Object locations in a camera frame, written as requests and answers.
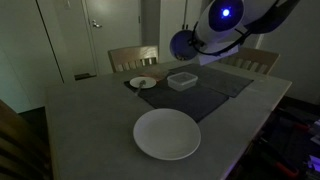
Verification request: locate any white door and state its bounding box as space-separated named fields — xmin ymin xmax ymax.
xmin=84 ymin=0 xmax=141 ymax=75

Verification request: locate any blue bowl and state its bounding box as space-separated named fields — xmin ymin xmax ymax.
xmin=170 ymin=30 xmax=198 ymax=61

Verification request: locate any dark wooden chair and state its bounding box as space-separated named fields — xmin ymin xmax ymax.
xmin=0 ymin=100 xmax=53 ymax=180

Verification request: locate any large white plate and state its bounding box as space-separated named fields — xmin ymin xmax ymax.
xmin=133 ymin=108 xmax=201 ymax=161

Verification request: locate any dark grey placemat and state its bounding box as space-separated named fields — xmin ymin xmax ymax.
xmin=139 ymin=79 xmax=229 ymax=122
xmin=170 ymin=64 xmax=253 ymax=98

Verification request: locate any metal spoon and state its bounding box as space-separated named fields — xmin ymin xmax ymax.
xmin=135 ymin=80 xmax=146 ymax=96

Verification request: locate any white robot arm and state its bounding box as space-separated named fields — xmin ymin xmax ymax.
xmin=189 ymin=0 xmax=301 ymax=61

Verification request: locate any small white saucer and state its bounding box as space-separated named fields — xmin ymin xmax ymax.
xmin=129 ymin=77 xmax=156 ymax=89

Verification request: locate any white cabinet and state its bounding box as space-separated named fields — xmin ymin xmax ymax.
xmin=159 ymin=0 xmax=203 ymax=63

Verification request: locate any clear plastic container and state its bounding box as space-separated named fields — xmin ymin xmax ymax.
xmin=167 ymin=72 xmax=198 ymax=91

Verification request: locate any orange black clamp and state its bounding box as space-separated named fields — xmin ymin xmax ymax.
xmin=257 ymin=138 xmax=300 ymax=179

